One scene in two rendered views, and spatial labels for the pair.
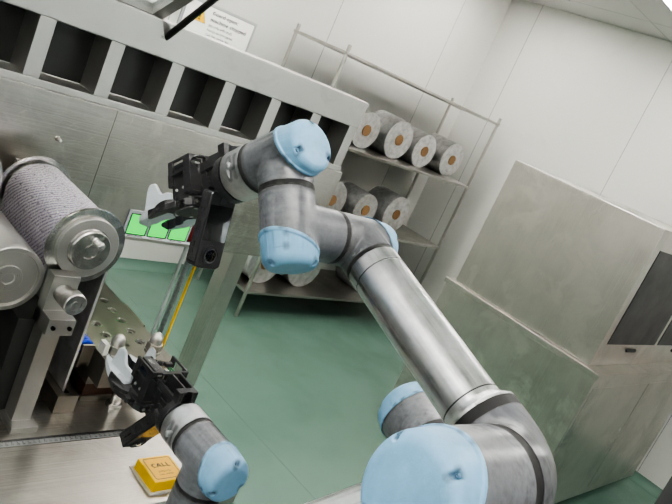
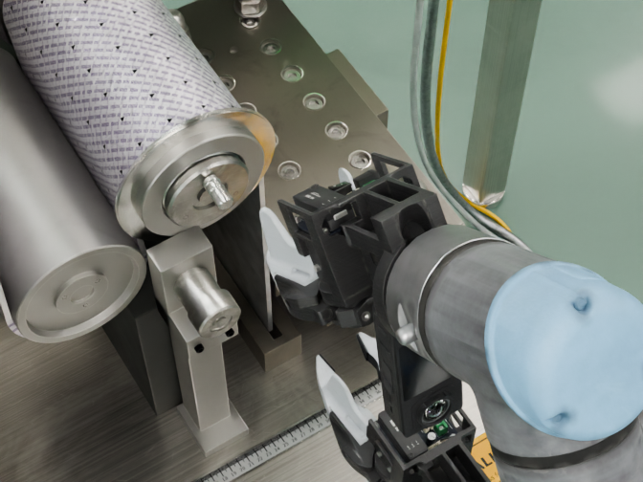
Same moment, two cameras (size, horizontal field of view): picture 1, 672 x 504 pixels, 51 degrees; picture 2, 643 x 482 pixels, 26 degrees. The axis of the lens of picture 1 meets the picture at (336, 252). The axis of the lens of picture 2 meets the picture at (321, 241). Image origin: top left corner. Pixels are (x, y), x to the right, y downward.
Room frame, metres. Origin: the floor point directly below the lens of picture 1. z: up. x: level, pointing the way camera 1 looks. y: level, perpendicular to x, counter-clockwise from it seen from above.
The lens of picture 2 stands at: (0.60, 0.11, 2.18)
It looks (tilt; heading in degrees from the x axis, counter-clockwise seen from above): 57 degrees down; 18
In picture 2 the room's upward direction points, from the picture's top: straight up
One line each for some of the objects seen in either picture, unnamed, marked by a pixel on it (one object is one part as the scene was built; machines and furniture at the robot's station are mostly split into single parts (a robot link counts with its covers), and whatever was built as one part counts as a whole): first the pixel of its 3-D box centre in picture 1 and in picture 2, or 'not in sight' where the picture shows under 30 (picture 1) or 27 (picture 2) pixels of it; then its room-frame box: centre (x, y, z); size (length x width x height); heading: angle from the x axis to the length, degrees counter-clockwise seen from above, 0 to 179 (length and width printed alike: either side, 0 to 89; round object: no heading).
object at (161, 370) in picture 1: (163, 394); (437, 472); (1.07, 0.16, 1.12); 0.12 x 0.08 x 0.09; 50
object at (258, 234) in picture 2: (67, 282); (202, 144); (1.33, 0.47, 1.11); 0.23 x 0.01 x 0.18; 50
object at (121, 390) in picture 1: (128, 387); (370, 444); (1.09, 0.23, 1.09); 0.09 x 0.05 x 0.02; 59
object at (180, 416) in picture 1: (184, 428); not in sight; (1.01, 0.10, 1.11); 0.08 x 0.05 x 0.08; 140
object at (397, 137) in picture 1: (357, 194); not in sight; (5.21, 0.03, 0.92); 1.83 x 0.53 x 1.85; 140
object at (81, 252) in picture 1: (88, 248); (204, 186); (1.19, 0.40, 1.25); 0.07 x 0.02 x 0.07; 140
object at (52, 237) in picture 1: (85, 245); (196, 176); (1.20, 0.41, 1.25); 0.15 x 0.01 x 0.15; 140
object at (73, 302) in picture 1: (73, 302); (214, 314); (1.12, 0.37, 1.18); 0.04 x 0.02 x 0.04; 140
